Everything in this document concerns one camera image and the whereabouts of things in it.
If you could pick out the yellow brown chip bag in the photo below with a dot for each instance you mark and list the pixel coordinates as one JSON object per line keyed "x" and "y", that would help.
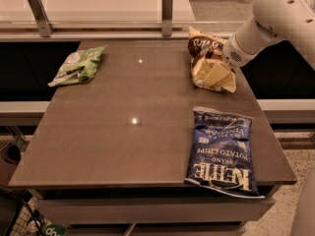
{"x": 205, "y": 51}

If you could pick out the green jalapeno chip bag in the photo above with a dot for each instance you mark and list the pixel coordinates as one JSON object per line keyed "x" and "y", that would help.
{"x": 79, "y": 67}

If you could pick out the blue Kettle chip bag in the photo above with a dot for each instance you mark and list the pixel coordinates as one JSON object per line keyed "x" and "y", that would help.
{"x": 220, "y": 156}

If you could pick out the left metal glass bracket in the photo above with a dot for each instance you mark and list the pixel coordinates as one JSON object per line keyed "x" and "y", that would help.
{"x": 45, "y": 28}

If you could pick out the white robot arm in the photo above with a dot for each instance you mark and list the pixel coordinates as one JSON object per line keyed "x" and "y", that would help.
{"x": 277, "y": 47}

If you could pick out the metal glass bracket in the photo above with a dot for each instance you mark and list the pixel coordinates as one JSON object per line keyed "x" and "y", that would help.
{"x": 166, "y": 17}
{"x": 45, "y": 28}

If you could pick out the middle metal glass bracket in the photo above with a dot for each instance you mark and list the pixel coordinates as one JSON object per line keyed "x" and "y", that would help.
{"x": 166, "y": 17}

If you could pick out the wire basket with green label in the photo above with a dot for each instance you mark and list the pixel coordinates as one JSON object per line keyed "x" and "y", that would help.
{"x": 30, "y": 222}

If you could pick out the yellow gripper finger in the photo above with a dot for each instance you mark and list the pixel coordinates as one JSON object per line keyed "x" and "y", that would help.
{"x": 229, "y": 83}
{"x": 219, "y": 72}

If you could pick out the grey table drawer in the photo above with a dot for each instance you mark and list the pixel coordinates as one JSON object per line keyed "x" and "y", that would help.
{"x": 154, "y": 210}

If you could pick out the dark round floor object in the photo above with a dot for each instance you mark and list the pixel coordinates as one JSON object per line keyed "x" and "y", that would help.
{"x": 10, "y": 153}

